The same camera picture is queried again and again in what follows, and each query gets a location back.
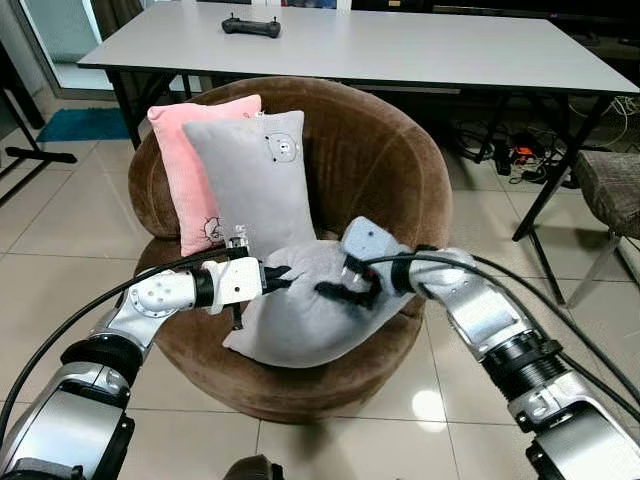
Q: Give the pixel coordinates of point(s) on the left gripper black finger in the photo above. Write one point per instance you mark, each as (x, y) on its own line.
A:
(280, 271)
(280, 286)

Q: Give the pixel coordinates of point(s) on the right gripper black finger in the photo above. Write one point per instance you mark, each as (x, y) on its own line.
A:
(332, 291)

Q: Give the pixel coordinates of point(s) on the plain grey pillow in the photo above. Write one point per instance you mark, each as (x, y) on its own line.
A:
(300, 325)

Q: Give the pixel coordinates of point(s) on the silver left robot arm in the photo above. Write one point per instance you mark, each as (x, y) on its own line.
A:
(160, 293)

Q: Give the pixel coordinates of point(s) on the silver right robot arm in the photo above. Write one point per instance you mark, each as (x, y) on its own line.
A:
(480, 310)

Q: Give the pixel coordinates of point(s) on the grey pillow with bear print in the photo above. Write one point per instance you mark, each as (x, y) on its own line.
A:
(255, 190)

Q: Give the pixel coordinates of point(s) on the brown round fabric sofa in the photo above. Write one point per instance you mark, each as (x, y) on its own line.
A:
(370, 160)

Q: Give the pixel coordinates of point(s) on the pink pillow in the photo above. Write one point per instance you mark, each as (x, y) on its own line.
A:
(180, 160)

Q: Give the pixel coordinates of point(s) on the blue floor mat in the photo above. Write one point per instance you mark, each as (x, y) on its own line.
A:
(85, 125)

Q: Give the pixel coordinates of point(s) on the black power strip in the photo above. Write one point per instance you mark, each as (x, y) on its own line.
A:
(525, 165)

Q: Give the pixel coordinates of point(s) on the large white table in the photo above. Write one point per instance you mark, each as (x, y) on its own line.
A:
(400, 50)

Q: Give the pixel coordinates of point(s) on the black remote controller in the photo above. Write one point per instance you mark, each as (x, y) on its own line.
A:
(250, 27)

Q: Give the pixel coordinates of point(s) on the metal chair with checked cushion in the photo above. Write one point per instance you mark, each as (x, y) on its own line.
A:
(612, 185)

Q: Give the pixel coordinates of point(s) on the black metal stand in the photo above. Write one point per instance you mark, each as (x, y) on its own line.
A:
(40, 155)

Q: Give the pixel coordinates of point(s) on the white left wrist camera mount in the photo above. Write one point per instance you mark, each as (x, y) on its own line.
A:
(240, 282)

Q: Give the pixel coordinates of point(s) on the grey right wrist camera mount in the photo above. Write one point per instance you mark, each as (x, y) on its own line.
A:
(368, 242)

